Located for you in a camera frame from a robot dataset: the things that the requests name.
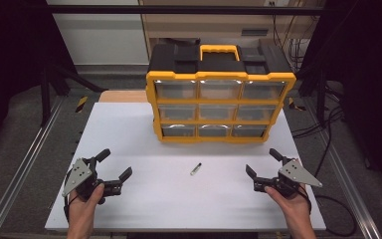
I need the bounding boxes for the beige wooden cabinet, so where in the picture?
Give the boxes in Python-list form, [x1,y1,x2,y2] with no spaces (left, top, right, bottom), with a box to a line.
[138,0,326,69]

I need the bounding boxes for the small metal screw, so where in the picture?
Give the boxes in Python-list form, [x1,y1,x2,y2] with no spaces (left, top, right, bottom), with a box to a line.
[189,162,203,176]

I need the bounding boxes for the hanging black cables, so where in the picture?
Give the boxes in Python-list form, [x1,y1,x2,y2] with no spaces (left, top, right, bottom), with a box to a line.
[271,0,313,73]

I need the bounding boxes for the person's right hand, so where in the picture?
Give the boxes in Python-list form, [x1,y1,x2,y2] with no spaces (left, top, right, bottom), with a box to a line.
[264,184,312,222]

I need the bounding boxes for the yellow black hazard tape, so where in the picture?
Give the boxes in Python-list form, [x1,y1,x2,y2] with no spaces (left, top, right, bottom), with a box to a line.
[287,97,308,113]
[75,96,90,114]

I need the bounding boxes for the set of clear organizer bins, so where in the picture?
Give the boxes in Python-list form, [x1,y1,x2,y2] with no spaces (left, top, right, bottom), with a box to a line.
[153,79,287,138]

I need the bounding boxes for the wooden board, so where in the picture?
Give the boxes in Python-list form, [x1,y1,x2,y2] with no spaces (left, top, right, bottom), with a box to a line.
[97,90,149,104]

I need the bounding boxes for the person's left hand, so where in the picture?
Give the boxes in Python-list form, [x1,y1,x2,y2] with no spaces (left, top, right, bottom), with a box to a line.
[67,183,106,220]

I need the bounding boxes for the bundle of black cables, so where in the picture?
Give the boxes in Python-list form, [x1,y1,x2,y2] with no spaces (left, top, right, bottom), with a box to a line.
[291,83,346,178]

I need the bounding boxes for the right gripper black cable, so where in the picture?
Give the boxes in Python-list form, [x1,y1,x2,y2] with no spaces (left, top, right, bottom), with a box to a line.
[297,183,313,214]

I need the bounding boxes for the black horizontal bar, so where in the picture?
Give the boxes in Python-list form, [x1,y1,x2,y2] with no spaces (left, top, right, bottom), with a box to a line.
[45,4,326,16]

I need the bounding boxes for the black metal stand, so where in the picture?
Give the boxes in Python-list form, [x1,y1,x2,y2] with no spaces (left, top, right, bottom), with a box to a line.
[297,63,333,127]
[39,63,109,127]

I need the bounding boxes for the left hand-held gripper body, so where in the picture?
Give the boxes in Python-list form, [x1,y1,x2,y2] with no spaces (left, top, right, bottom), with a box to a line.
[62,156,123,201]

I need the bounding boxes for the black looped floor cable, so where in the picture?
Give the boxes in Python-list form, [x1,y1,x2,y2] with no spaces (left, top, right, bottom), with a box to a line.
[313,194,358,238]

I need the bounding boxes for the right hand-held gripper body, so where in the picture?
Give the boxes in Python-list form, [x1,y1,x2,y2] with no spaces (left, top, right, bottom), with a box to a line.
[253,156,323,199]

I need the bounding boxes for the white panel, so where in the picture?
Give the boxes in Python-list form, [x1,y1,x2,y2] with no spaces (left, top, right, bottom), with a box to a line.
[45,0,150,66]

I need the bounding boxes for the clear plastic drawer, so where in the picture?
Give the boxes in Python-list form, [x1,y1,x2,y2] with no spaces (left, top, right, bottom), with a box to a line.
[198,79,244,100]

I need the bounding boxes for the yellow black drawer organizer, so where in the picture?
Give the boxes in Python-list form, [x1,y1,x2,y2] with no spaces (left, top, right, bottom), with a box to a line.
[145,38,297,144]

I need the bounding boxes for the aluminium rail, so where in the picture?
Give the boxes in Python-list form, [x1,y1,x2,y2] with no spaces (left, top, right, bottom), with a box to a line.
[0,96,65,239]
[301,99,382,239]

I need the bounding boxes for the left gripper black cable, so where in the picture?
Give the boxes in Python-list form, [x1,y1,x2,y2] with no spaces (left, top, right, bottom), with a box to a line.
[63,168,81,224]

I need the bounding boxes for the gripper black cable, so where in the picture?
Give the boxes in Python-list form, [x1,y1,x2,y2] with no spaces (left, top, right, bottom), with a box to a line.
[297,183,313,214]
[63,168,81,224]

